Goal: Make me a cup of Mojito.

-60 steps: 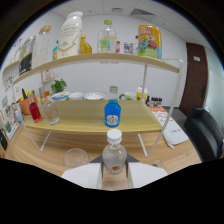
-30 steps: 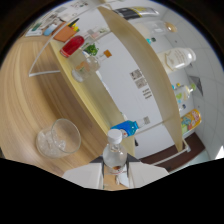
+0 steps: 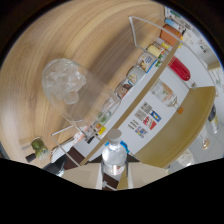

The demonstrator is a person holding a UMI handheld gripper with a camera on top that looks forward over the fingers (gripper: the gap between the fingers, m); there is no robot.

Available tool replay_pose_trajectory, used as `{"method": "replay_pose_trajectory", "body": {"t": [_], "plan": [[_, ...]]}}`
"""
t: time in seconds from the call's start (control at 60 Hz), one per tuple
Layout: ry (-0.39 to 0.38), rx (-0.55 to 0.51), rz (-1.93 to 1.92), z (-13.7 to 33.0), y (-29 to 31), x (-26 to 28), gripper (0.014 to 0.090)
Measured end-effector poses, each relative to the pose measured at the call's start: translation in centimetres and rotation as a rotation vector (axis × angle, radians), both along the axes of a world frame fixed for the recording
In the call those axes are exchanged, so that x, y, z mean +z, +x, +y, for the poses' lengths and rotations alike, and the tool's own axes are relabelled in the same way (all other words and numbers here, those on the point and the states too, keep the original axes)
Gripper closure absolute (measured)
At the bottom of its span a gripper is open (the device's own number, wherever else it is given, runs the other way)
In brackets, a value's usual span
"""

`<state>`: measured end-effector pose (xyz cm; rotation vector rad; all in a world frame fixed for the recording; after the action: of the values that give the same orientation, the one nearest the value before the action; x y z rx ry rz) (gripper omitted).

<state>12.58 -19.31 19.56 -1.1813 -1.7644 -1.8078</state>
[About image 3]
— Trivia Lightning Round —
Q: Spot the clear bottle with red label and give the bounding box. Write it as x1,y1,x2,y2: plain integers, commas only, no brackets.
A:
100,128,128,177

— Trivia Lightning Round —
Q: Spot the glass lime bowl with handle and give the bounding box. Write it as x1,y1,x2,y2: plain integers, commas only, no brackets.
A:
25,136,51,164

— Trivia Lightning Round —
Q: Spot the multicolour poster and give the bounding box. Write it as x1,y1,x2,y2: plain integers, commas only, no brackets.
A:
134,125,149,139

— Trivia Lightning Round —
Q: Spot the black and white poster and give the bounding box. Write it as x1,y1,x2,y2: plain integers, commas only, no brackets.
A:
134,108,148,122
139,101,153,114
127,119,140,131

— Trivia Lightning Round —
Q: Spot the red poster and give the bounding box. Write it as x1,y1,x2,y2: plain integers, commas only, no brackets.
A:
142,115,158,131

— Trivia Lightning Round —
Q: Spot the blue poster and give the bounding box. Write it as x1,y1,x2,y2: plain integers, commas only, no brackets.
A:
149,109,163,123

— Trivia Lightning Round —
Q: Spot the white rack with wooden shelves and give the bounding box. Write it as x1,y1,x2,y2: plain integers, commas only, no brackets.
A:
51,14,217,169

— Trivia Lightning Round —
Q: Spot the glass jar with cork lid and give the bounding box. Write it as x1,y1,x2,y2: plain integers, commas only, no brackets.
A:
198,128,214,151

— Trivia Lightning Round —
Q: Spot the clear bottle with orange cap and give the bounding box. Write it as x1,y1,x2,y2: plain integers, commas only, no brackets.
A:
150,79,185,115

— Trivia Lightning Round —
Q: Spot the clear glass with ice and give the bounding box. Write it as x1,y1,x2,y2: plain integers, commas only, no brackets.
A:
41,58,122,131

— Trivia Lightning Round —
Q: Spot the red liquid bottle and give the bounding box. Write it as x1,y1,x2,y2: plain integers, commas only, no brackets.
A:
168,56,192,82

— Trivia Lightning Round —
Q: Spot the blue and white bowl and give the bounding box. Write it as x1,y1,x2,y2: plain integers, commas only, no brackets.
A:
137,51,158,73

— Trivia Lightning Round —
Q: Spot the small yellow jar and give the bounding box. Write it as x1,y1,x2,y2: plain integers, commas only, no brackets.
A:
146,43,167,58

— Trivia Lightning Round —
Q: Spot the orange basket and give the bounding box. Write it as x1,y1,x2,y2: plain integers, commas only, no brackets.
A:
159,23,184,46

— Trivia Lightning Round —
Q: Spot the white and blue bottle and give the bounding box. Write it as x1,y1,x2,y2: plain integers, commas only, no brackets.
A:
164,17,184,31

